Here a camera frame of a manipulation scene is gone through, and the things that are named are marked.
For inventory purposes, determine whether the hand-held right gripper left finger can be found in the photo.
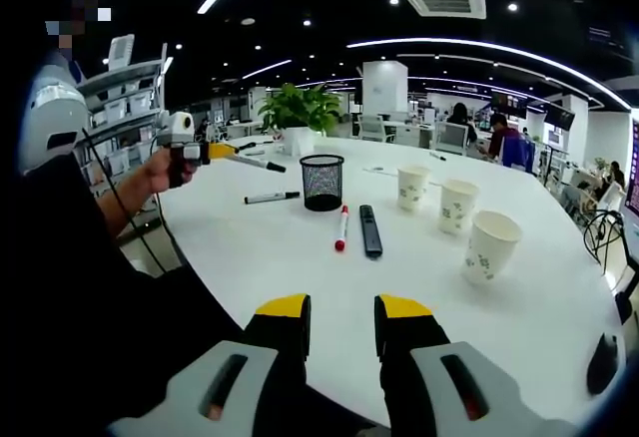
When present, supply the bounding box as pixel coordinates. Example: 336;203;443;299
107;292;312;437

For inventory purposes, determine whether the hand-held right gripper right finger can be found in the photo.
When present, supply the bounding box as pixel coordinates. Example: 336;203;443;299
373;293;580;437

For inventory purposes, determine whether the black mesh pen holder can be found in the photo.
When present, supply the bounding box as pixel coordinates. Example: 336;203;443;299
299;153;346;213

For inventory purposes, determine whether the white paper cup green print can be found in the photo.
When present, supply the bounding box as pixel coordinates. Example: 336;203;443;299
438;179;481;236
396;165;432;215
462;210;523;286

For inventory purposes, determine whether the red whiteboard marker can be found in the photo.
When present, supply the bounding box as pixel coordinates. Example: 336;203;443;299
333;204;351;253

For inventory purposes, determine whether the black remote control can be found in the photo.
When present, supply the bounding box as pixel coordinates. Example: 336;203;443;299
358;204;384;260

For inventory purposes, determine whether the person's left hand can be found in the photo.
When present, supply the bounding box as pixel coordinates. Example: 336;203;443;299
141;147;200;195

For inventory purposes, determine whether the row of white storage bins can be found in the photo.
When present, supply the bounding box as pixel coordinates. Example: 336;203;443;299
92;87;154;169

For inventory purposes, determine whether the grey storage shelf rack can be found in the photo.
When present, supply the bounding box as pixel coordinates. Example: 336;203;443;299
74;42;170;209

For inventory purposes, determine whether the green potted plant white pot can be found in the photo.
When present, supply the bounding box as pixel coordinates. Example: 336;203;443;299
256;82;346;157

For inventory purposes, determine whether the white ribbed appliance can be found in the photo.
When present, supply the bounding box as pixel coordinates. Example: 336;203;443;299
106;33;137;72

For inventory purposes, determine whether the white chest-worn device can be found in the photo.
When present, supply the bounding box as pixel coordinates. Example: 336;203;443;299
22;65;92;172

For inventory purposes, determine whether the operator in dark clothes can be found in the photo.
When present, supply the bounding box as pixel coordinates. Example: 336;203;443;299
14;152;251;437

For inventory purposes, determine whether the white office chair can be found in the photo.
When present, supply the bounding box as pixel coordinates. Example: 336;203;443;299
357;115;396;143

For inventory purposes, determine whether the grey office chair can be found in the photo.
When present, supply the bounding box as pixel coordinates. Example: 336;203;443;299
433;121;471;156

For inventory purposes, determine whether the purple screen monitor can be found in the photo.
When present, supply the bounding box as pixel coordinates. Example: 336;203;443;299
626;117;639;238

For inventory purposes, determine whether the small hanging black monitor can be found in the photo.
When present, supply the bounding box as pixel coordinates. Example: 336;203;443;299
543;107;576;130

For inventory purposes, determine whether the curved ceiling light strip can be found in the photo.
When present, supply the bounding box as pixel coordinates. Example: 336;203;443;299
346;37;634;110

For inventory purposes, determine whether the black device cable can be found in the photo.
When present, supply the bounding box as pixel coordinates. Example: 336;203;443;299
81;127;170;277

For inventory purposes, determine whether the black cable bundle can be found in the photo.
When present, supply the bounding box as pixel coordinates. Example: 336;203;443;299
582;207;631;278

